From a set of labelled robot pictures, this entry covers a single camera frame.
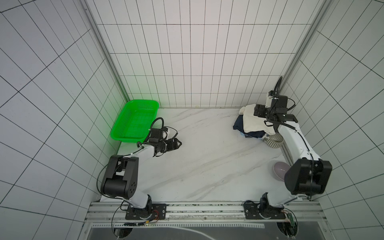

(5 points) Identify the grey round dish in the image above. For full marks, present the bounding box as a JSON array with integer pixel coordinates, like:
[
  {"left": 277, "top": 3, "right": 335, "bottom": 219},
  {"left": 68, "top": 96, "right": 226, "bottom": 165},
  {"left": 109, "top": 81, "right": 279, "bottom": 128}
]
[{"left": 273, "top": 162, "right": 291, "bottom": 181}]

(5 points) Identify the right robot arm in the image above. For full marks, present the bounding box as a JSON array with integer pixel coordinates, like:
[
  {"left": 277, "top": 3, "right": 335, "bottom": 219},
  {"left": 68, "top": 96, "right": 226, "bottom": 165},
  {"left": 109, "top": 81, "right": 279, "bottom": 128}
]
[{"left": 255, "top": 92, "right": 333, "bottom": 218}]

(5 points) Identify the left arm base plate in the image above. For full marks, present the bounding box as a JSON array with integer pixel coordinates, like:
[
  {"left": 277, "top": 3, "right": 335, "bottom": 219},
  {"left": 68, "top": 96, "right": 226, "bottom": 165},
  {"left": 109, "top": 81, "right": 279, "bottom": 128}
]
[{"left": 125, "top": 204, "right": 167, "bottom": 221}]

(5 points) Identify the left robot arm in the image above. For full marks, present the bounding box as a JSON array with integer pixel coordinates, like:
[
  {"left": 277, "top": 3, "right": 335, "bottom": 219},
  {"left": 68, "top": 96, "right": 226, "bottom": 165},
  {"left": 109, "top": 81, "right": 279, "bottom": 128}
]
[{"left": 99, "top": 126, "right": 182, "bottom": 213}]

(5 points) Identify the folded navy t shirt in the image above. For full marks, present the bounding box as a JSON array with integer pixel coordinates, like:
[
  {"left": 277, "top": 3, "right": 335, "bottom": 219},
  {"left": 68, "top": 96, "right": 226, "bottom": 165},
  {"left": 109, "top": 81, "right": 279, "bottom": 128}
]
[{"left": 233, "top": 115, "right": 266, "bottom": 139}]

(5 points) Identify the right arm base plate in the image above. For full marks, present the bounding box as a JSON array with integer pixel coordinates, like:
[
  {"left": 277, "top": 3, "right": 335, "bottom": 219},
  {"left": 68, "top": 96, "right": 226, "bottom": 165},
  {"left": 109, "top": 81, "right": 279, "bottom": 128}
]
[{"left": 243, "top": 201, "right": 286, "bottom": 220}]

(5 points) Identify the green plastic basket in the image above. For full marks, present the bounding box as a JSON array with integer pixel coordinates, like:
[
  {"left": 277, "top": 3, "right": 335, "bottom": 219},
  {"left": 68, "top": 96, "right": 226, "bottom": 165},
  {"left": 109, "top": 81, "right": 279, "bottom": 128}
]
[{"left": 111, "top": 100, "right": 160, "bottom": 143}]

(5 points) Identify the aluminium mounting rail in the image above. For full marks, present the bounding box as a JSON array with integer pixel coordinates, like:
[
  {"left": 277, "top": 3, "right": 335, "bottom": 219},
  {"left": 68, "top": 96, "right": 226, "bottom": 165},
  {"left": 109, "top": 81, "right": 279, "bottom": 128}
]
[{"left": 85, "top": 201, "right": 326, "bottom": 228}]

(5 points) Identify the white t shirt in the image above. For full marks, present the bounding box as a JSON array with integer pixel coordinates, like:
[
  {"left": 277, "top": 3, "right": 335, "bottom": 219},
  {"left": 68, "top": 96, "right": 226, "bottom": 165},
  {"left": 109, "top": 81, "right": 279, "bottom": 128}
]
[{"left": 239, "top": 104, "right": 275, "bottom": 135}]

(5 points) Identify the ribbed white cup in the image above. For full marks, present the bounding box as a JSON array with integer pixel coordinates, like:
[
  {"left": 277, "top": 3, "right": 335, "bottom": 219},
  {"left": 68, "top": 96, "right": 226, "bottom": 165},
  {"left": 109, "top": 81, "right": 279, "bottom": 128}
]
[{"left": 263, "top": 133, "right": 285, "bottom": 149}]

